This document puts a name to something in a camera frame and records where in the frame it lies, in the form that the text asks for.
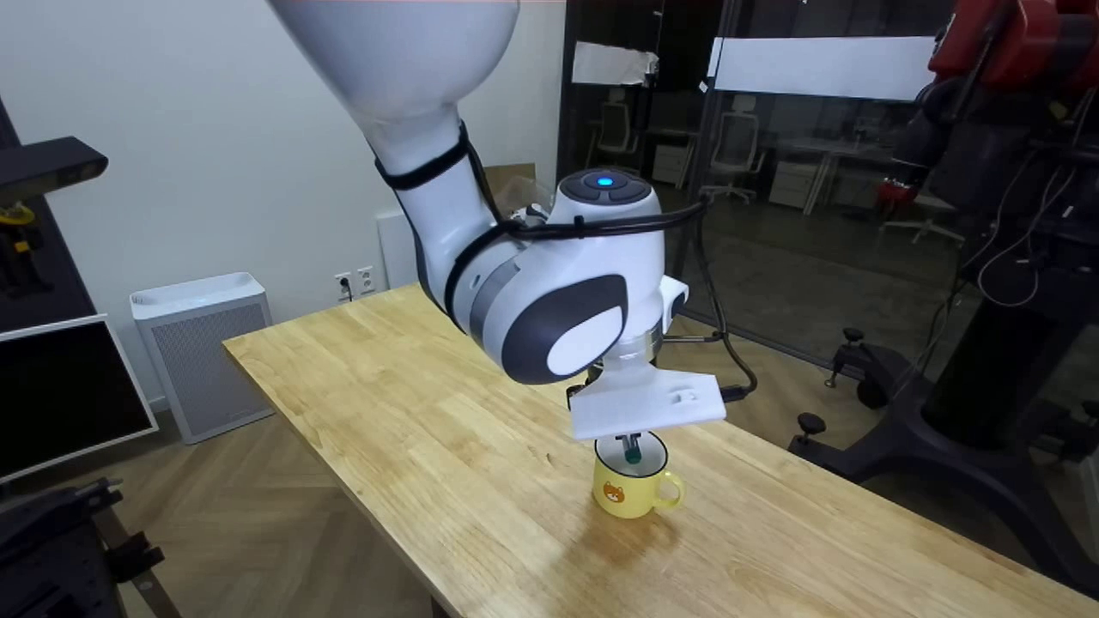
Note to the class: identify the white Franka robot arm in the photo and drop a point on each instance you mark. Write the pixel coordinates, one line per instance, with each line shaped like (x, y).
(517, 286)

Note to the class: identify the yellow enamel cup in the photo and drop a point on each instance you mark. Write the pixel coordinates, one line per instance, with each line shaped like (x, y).
(627, 493)

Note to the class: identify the open cardboard box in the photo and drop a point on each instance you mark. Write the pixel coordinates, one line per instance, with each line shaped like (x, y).
(512, 191)

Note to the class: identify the white office chair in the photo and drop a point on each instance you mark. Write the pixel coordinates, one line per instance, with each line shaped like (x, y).
(733, 147)
(616, 130)

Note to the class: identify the red office chair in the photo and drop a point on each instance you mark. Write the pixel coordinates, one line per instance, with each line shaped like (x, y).
(916, 208)

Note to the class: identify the black office chair base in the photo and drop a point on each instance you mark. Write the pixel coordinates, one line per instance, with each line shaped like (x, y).
(996, 366)

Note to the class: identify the short frosted glass strip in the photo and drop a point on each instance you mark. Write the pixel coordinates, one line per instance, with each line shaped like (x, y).
(612, 61)

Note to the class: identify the white air purifier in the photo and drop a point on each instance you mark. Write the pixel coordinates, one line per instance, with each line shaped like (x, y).
(210, 356)

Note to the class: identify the black white-framed monitor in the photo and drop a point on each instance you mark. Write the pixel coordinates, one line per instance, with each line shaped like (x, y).
(63, 397)

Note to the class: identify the black shelf rack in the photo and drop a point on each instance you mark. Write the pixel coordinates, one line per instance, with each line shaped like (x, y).
(36, 286)

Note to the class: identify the yellow black tool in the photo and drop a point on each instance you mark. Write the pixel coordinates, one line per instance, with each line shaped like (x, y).
(16, 224)

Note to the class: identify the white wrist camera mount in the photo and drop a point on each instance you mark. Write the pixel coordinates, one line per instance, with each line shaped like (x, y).
(648, 401)

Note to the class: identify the white wall panel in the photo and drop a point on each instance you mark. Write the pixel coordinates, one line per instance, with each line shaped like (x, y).
(398, 246)

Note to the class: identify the white wall outlet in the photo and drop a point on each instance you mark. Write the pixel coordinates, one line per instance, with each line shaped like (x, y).
(356, 279)

